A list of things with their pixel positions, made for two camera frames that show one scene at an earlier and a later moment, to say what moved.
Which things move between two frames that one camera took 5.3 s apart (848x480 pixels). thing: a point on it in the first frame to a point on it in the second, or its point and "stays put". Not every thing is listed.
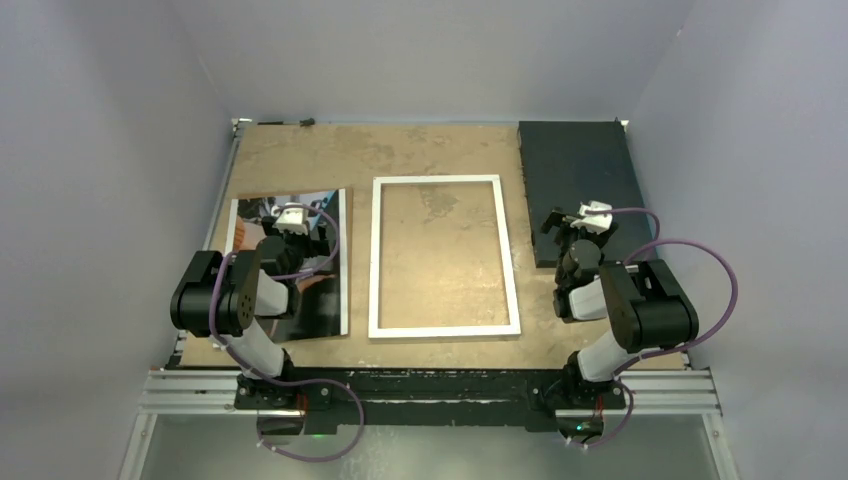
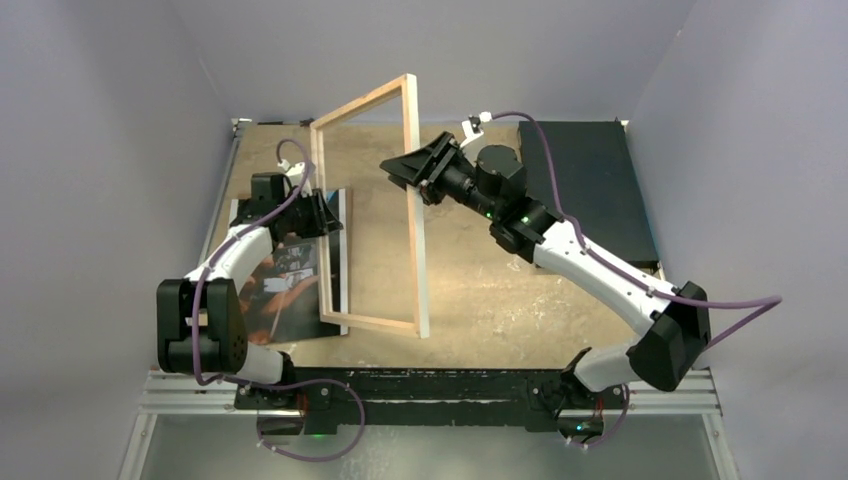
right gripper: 557,219 to 444,153
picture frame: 514,326 to 407,83
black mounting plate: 380,397 stays put
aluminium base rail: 194,393 stays put
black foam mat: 569,163 stays put
